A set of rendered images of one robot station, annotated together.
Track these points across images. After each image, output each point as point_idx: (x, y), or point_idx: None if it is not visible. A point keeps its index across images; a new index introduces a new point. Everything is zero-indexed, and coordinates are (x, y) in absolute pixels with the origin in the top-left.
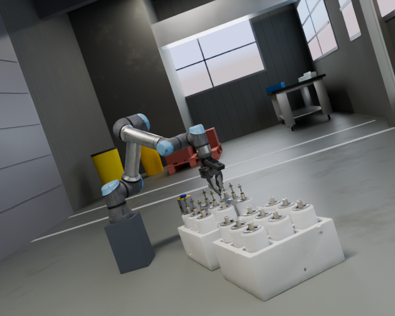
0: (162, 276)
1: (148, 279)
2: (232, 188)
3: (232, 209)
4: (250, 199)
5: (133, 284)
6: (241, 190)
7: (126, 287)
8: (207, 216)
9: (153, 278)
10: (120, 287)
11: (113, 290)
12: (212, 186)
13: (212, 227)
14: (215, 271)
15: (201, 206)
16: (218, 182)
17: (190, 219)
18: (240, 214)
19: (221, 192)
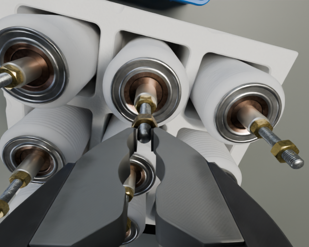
0: (268, 150)
1: (277, 169)
2: (4, 193)
3: (135, 45)
4: (12, 17)
5: (298, 178)
6: (0, 78)
7: (307, 182)
8: (260, 83)
9: (273, 163)
10: (306, 193)
11: None
12: (212, 165)
13: (235, 61)
14: (244, 25)
15: (270, 135)
16: (119, 176)
17: (241, 181)
18: (94, 62)
19: (133, 127)
